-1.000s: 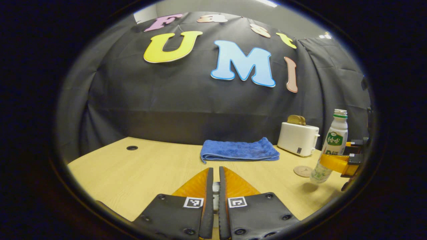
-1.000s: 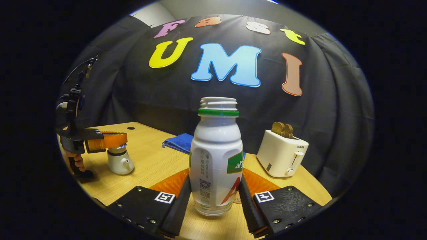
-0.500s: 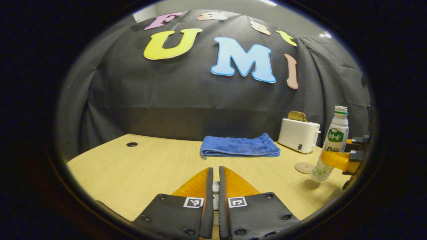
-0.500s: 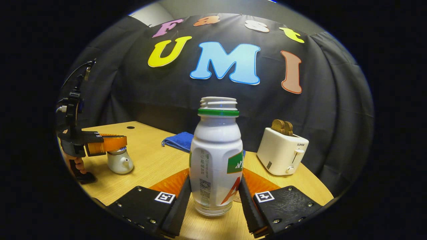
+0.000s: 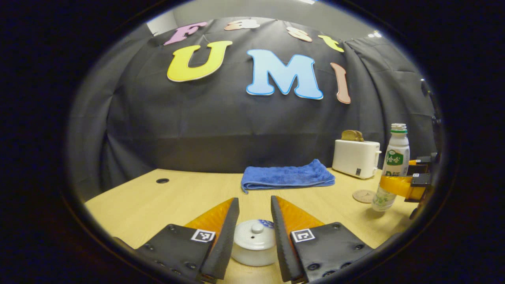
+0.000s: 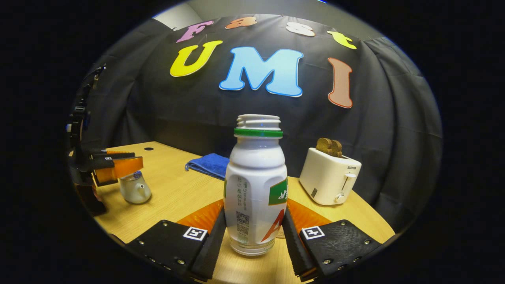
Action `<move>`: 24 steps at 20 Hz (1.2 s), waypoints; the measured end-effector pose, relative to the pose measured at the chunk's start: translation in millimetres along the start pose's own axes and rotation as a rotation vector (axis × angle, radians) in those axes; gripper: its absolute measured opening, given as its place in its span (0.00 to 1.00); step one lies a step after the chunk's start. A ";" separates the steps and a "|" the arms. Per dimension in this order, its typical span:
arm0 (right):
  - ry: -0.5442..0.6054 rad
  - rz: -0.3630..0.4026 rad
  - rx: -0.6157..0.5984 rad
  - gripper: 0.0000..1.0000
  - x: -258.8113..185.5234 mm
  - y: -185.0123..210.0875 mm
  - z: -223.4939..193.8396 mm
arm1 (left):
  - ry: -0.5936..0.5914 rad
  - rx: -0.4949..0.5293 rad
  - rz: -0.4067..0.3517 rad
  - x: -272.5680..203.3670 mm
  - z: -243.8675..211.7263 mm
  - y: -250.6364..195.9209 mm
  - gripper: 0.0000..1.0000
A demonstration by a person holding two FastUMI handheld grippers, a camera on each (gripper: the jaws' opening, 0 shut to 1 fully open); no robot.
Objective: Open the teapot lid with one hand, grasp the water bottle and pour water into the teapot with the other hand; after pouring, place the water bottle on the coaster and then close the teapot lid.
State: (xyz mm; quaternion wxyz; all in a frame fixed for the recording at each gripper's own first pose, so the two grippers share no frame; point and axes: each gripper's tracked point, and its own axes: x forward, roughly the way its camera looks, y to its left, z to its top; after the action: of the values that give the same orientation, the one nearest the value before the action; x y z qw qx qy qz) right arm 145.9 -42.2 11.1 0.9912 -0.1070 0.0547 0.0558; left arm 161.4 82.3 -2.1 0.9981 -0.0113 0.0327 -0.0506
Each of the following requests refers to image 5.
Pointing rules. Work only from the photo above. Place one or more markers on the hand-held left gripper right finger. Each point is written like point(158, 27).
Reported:
point(282, 244)

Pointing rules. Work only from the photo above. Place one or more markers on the cream white toaster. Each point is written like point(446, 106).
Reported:
point(355, 157)

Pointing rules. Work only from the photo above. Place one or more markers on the white ceramic teacup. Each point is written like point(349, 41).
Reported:
point(252, 258)

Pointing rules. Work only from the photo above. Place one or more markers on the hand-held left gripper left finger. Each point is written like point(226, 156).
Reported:
point(225, 244)

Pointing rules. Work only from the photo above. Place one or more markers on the round cork coaster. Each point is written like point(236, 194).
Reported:
point(363, 196)

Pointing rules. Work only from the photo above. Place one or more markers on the white plastic water bottle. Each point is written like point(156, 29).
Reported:
point(396, 157)

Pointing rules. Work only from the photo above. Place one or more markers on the blue folded towel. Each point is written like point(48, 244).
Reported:
point(288, 175)

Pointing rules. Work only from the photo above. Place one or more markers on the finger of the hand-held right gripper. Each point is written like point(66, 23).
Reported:
point(398, 186)
point(419, 165)

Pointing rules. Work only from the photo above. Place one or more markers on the brown bread slice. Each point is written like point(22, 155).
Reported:
point(348, 135)
point(360, 137)

